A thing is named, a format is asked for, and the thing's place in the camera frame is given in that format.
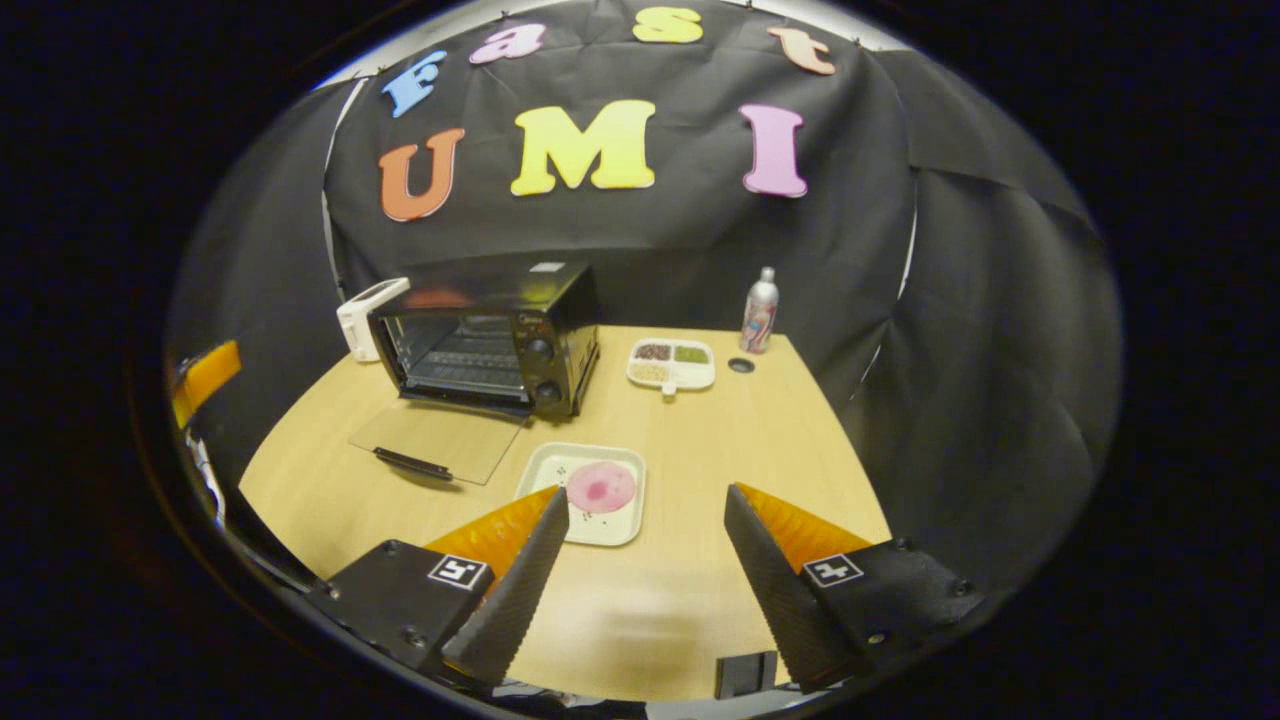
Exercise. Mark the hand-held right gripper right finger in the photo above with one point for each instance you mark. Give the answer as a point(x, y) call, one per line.
point(775, 600)

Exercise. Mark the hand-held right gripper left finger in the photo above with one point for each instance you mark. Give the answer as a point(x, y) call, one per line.
point(515, 600)

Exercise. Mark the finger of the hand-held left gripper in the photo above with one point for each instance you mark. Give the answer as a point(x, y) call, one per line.
point(208, 378)

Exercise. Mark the white square plate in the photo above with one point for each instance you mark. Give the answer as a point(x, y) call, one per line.
point(600, 525)

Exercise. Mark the pink ham slice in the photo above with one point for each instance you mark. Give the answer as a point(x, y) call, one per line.
point(601, 487)

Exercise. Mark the black electric oven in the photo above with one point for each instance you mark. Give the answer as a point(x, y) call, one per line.
point(480, 345)

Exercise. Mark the white toaster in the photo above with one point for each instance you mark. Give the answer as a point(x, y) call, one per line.
point(358, 325)

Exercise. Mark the white divided dish with grains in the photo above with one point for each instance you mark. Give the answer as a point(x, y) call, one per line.
point(671, 365)

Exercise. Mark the silver printed bottle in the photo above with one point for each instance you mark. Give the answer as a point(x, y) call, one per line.
point(760, 315)

